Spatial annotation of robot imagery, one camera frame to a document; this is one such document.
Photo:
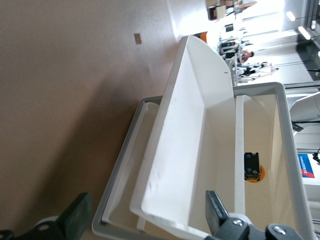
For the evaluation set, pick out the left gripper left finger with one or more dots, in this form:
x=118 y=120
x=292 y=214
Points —
x=75 y=217

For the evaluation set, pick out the person in background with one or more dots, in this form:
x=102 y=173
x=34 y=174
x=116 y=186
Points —
x=247 y=55

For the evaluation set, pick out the white drawer cabinet housing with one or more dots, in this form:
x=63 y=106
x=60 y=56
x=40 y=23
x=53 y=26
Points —
x=292 y=150

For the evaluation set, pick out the ceiling light panel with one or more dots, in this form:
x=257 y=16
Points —
x=304 y=32
x=290 y=16

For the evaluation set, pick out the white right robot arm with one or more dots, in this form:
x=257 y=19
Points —
x=307 y=107

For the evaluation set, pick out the background robot rig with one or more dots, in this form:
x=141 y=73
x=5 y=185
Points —
x=252 y=69

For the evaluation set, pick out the orange button enclosure box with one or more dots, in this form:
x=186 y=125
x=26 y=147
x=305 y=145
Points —
x=203 y=36

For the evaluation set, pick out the cardboard box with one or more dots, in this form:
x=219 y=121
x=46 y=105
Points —
x=220 y=11

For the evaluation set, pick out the blue red white banner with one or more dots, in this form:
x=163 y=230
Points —
x=308 y=167

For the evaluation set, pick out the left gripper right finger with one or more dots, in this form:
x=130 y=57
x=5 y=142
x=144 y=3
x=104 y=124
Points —
x=216 y=212

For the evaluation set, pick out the brown tape patch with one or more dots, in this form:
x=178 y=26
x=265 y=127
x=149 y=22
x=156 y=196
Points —
x=137 y=38

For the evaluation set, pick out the orange push button switch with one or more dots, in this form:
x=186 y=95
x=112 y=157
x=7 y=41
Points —
x=251 y=163

